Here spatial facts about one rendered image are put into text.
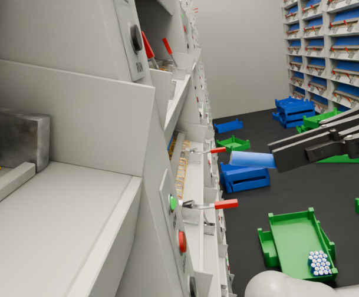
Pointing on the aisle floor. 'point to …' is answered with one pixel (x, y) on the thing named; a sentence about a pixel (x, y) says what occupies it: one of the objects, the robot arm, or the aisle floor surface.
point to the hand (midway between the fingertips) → (300, 149)
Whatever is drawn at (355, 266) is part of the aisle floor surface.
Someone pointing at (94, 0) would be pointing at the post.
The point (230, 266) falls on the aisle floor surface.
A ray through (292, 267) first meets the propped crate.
